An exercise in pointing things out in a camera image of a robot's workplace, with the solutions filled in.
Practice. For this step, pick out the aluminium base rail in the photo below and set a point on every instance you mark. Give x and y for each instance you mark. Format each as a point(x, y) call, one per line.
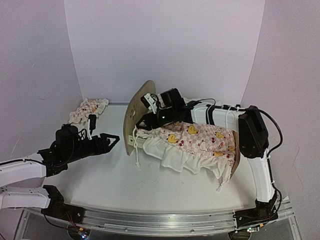
point(94, 221)

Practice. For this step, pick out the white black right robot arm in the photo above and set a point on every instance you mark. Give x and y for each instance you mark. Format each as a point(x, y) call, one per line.
point(254, 146)

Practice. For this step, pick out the small duck print pillow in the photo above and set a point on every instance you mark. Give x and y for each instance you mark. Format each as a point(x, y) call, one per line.
point(88, 107)

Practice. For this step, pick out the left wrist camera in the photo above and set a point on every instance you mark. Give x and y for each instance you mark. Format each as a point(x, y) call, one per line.
point(91, 125)

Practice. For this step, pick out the wooden pet bed frame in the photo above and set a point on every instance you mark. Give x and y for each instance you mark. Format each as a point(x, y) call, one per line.
point(136, 109)

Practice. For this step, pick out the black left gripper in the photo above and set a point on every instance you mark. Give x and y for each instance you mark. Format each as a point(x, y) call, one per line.
point(107, 140)

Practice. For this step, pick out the duck print bed cushion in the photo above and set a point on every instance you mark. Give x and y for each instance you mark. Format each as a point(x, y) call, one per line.
point(191, 146)

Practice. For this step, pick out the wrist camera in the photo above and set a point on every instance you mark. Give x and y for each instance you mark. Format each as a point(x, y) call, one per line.
point(91, 125)
point(151, 101)

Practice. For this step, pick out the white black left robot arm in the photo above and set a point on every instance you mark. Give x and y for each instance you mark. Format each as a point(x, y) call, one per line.
point(45, 197)

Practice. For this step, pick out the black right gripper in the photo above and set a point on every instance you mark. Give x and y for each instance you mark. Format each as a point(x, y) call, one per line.
point(146, 122)

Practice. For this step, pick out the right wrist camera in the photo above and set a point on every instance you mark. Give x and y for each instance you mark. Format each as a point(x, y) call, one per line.
point(151, 101)

